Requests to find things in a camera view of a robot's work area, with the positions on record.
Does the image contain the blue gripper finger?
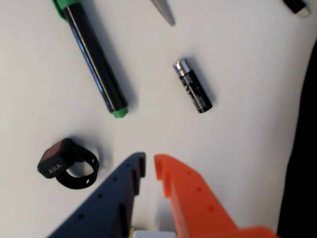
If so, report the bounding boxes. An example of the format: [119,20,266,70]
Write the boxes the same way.
[46,152,147,238]

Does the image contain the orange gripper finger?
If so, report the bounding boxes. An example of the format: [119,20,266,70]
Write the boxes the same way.
[154,153,281,238]

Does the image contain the black bike light red lens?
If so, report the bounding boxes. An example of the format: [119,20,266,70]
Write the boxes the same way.
[37,137,100,190]

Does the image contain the black fabric bag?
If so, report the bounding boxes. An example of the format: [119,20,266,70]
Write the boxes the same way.
[276,37,317,238]

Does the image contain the black AA battery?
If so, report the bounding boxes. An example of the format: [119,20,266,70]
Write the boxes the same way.
[172,58,213,114]

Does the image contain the black marker green cap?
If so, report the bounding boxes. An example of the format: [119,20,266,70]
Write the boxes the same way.
[51,0,130,119]

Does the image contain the blue handled scissors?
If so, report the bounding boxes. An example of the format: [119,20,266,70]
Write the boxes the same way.
[151,0,177,27]

